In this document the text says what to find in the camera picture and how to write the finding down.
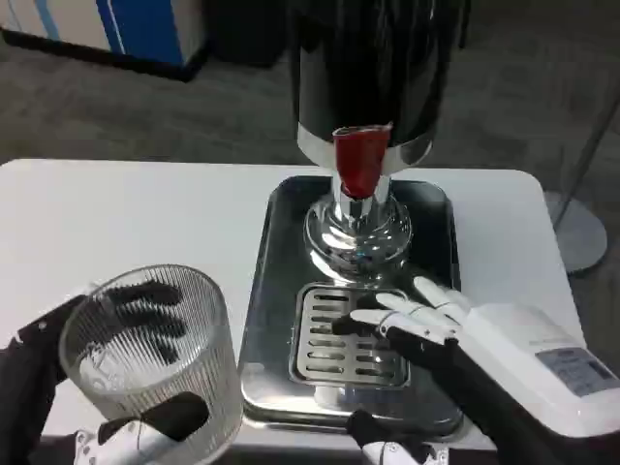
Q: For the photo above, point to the grey round-base pole stand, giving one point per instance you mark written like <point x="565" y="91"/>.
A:
<point x="581" y="232"/>

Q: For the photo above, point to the steel drip tray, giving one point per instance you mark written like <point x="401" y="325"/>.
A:
<point x="266" y="339"/>

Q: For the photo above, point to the slotted steel drip grid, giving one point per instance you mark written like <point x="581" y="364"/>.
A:
<point x="315" y="358"/>

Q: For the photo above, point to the clear ribbed glass cup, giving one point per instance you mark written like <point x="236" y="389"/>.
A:
<point x="155" y="382"/>

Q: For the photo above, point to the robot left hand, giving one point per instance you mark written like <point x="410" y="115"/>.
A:
<point x="26" y="368"/>

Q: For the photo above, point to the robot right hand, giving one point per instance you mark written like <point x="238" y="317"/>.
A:
<point x="504" y="353"/>

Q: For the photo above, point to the black steel drink dispenser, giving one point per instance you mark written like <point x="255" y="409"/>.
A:
<point x="368" y="72"/>

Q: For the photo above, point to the blue and white cabinet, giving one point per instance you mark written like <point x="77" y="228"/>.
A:
<point x="135" y="24"/>

